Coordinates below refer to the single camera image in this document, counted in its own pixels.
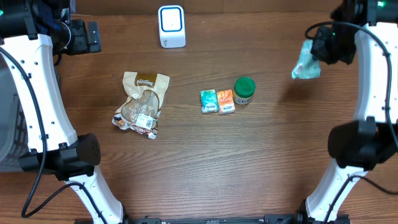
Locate teal wet wipes pack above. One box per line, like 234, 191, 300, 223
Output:
292, 40, 321, 80

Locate beige dried mushroom bag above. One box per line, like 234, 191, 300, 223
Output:
112, 72, 170, 139

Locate green capped clear bottle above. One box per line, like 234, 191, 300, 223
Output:
233, 77, 256, 105

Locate orange tissue pack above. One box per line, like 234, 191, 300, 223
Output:
216, 90, 236, 114

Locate teal tissue pack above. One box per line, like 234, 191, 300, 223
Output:
200, 89, 219, 113

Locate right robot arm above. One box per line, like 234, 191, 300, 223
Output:
288, 0, 397, 223

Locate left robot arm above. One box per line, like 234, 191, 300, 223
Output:
1, 0, 129, 223

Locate white barcode scanner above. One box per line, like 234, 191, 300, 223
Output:
158, 5, 186, 49

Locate grey plastic mesh basket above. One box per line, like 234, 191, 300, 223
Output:
1, 57, 29, 173

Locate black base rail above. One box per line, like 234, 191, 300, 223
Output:
74, 213, 352, 224

